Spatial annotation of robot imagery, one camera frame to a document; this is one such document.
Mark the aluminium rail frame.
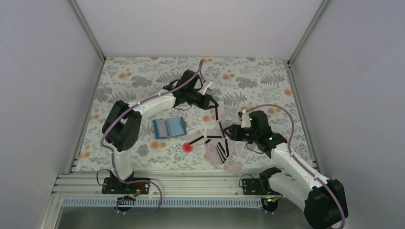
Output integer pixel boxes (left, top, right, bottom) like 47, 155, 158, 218
50, 170, 337, 198

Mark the black striped card pile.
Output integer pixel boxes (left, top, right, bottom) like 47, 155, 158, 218
185, 123, 236, 166

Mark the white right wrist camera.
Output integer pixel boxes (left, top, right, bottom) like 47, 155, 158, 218
241, 110, 251, 128

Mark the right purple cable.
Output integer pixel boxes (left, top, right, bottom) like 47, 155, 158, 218
246, 104, 347, 229

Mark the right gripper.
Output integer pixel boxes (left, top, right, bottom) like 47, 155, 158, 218
224, 124, 259, 143

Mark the floral table mat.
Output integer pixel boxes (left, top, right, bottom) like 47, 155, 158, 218
76, 57, 313, 171

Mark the purple cable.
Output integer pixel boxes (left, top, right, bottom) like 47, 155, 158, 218
246, 104, 347, 229
100, 59, 163, 216

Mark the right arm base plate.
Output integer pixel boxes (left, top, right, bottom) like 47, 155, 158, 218
242, 178, 280, 196

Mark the black stripe white card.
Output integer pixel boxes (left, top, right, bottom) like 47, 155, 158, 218
214, 104, 225, 124

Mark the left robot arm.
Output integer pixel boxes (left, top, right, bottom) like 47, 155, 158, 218
100, 70, 218, 193

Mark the teal card holder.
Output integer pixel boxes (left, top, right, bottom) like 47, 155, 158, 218
152, 116, 187, 139

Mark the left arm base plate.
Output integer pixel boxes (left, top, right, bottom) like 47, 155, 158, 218
101, 176, 150, 195

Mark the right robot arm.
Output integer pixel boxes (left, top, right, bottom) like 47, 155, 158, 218
224, 110, 349, 229

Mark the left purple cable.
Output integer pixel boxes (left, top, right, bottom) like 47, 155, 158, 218
100, 59, 163, 216

